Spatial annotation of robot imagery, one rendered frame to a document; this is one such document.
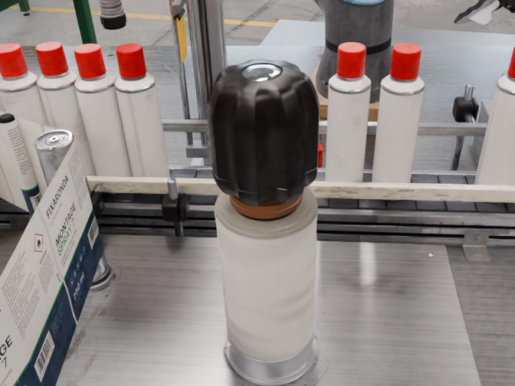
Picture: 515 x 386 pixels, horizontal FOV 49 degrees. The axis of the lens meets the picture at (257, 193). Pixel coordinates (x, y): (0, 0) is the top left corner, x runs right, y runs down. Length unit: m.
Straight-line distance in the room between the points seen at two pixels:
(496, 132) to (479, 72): 0.56
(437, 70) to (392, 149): 0.58
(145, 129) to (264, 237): 0.36
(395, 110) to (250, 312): 0.33
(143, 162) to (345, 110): 0.28
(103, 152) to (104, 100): 0.07
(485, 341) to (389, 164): 0.24
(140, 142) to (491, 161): 0.45
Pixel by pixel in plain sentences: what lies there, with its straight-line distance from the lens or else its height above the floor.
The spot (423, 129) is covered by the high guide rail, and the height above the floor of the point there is 0.96.
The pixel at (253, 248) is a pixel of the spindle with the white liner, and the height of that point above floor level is 1.05.
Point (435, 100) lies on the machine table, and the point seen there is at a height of 0.83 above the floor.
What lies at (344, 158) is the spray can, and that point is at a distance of 0.74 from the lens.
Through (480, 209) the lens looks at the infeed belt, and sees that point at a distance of 0.80.
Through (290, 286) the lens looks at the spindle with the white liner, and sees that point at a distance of 0.47.
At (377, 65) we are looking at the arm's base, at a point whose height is 0.94.
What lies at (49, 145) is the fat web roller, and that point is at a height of 1.07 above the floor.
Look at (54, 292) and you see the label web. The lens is 0.54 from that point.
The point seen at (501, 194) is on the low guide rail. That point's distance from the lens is 0.78.
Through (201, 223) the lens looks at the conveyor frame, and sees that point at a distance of 0.78.
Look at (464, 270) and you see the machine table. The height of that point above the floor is 0.83.
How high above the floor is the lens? 1.34
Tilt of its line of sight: 36 degrees down
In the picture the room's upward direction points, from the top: 3 degrees counter-clockwise
